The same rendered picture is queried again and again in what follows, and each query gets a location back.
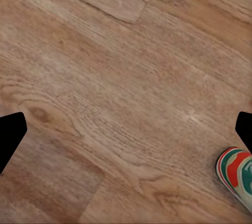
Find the gym shoe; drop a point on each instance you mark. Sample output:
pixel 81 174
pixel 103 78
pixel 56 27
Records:
pixel 234 169

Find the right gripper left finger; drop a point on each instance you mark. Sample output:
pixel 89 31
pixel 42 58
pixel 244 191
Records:
pixel 12 129

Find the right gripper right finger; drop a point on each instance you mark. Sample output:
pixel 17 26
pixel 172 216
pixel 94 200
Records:
pixel 244 128

